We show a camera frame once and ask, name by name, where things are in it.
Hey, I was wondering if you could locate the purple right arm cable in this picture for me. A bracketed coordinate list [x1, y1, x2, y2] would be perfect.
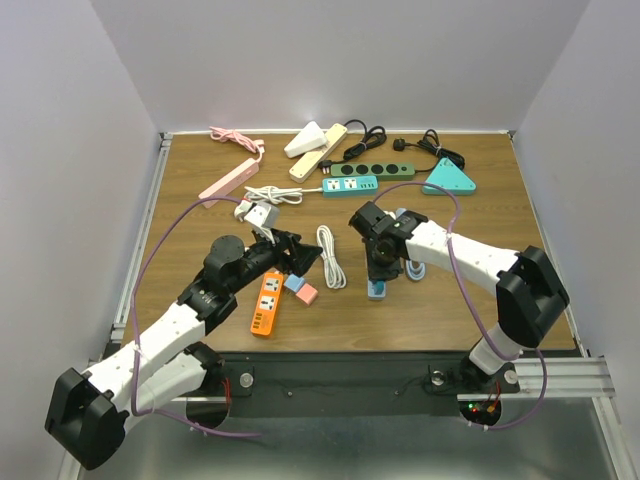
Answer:
[372, 182, 549, 431]

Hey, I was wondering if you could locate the light blue power strip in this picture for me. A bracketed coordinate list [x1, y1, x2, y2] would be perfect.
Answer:
[367, 279, 387, 301]

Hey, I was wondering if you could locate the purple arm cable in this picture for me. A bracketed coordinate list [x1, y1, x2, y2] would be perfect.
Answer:
[128, 195, 264, 440]
[372, 182, 549, 431]

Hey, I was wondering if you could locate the light blue coiled cable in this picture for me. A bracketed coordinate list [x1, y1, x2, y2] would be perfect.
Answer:
[394, 208, 429, 282]

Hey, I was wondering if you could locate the pink power strip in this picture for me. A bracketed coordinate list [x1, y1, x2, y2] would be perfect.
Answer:
[198, 159, 260, 208]

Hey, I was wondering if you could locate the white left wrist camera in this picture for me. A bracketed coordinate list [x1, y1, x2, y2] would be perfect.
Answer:
[243, 202, 280, 244]

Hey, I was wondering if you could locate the aluminium rail frame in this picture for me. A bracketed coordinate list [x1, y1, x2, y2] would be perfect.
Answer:
[57, 130, 621, 480]

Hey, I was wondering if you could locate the pink cube adapter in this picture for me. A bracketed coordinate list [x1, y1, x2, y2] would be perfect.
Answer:
[296, 283, 318, 306]

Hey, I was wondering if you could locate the black coiled cable left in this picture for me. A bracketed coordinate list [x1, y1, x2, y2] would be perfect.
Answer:
[319, 118, 389, 172]

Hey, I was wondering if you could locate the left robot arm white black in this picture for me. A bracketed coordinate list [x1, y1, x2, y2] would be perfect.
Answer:
[45, 230, 323, 470]

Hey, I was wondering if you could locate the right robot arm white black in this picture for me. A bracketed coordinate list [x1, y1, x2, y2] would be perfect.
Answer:
[349, 202, 570, 390]

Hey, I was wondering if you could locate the teal power strip with USB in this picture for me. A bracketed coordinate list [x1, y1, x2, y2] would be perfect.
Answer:
[322, 176, 379, 198]

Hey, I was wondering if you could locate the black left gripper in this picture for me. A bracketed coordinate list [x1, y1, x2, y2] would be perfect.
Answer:
[228, 227, 322, 294]

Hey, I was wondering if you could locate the white coiled cable of orange strip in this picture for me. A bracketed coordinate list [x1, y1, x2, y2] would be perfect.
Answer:
[315, 224, 348, 290]

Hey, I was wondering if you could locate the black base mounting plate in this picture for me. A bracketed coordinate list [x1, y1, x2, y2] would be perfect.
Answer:
[182, 351, 520, 418]

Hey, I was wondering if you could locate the dark green power strip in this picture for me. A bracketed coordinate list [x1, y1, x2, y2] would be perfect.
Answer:
[329, 163, 417, 181]

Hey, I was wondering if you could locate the cream power strip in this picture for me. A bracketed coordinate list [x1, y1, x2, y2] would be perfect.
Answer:
[289, 123, 347, 183]

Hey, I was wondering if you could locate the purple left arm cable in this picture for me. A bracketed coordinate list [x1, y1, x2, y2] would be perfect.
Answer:
[128, 195, 264, 440]

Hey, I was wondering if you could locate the white triangular power socket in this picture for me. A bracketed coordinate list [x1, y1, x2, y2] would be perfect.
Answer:
[284, 121, 328, 158]

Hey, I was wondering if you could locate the pink coiled cable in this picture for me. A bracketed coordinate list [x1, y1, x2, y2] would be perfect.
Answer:
[208, 125, 265, 164]

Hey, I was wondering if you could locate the light blue cube adapter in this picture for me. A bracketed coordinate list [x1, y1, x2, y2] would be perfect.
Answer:
[284, 274, 306, 294]

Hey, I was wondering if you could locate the teal triangular power socket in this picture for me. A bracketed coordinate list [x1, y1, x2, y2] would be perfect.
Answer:
[426, 158, 476, 196]

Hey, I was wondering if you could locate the orange power strip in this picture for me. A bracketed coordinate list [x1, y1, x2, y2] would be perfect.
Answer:
[250, 271, 284, 337]

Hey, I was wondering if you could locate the white coiled cable with plug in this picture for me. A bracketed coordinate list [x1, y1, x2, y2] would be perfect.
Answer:
[233, 184, 324, 222]

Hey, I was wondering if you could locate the black coiled cable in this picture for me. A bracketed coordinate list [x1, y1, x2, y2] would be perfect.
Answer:
[319, 118, 389, 172]
[393, 128, 466, 174]

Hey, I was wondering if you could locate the black coiled cable right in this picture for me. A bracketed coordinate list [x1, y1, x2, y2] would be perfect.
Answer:
[393, 128, 466, 174]

